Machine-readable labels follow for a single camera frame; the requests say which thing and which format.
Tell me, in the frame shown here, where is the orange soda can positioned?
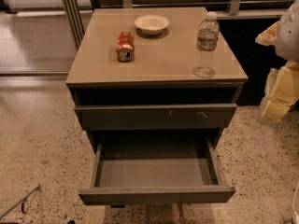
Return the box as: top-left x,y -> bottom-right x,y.
116,31 -> 135,62

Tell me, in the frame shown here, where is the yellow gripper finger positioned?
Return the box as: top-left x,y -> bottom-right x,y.
261,62 -> 299,120
255,21 -> 278,46

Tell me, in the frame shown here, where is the grey drawer cabinet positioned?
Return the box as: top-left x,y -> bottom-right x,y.
64,7 -> 249,210

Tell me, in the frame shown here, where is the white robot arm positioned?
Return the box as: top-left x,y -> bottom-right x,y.
255,0 -> 299,125

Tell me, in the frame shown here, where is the grey window frame post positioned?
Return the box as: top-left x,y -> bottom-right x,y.
62,0 -> 84,49

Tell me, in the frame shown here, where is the metal rod on floor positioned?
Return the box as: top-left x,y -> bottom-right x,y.
0,184 -> 40,219

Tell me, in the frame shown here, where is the white cable at right edge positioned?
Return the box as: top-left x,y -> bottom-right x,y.
291,181 -> 299,224

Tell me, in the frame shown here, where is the white bowl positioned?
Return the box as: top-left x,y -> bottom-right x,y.
135,15 -> 169,35

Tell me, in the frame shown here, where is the clear plastic water bottle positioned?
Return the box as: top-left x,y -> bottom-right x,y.
192,11 -> 220,78

